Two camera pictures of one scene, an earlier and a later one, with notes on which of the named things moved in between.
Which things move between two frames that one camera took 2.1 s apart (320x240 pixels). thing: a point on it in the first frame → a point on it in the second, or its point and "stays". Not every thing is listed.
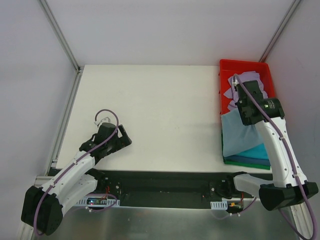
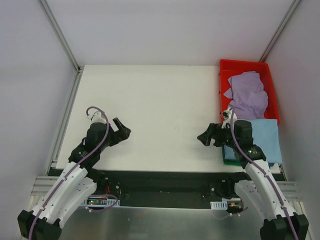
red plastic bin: [228, 68] stays
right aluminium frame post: [280, 30] stays
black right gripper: [249, 88] → [212, 136]
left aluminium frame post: [58, 33] stays
